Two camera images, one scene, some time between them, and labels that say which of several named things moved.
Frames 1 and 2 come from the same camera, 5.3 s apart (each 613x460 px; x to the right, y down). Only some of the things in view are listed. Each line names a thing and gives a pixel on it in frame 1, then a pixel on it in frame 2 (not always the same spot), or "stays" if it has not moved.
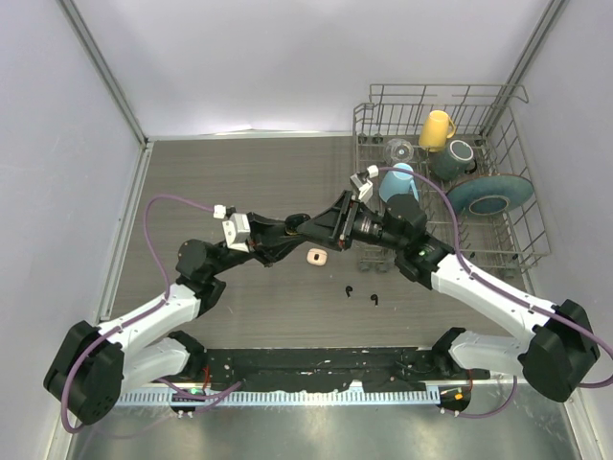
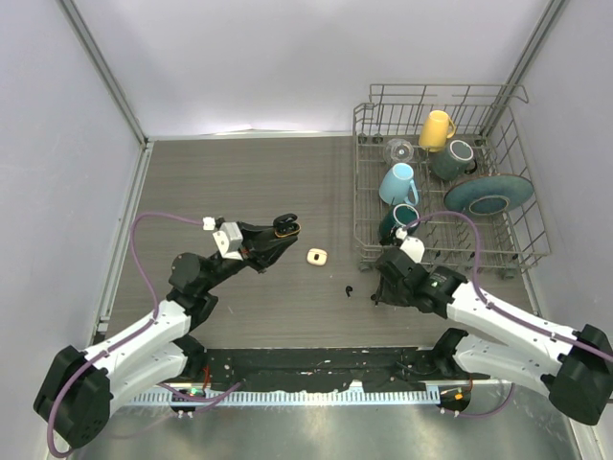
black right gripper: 333,228 -> 386,295
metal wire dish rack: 459,149 stays
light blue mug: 397,182 stays
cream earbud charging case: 316,256 stays
